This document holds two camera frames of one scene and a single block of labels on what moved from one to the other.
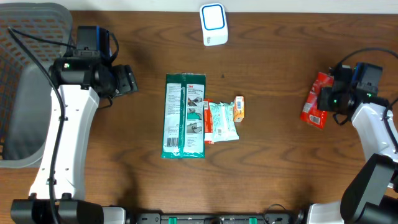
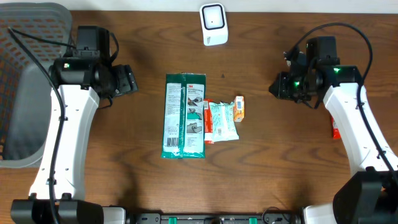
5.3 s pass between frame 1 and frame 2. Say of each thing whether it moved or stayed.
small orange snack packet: stayed
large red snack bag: moved
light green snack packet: stayed
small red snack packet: stayed
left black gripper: stayed
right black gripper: moved
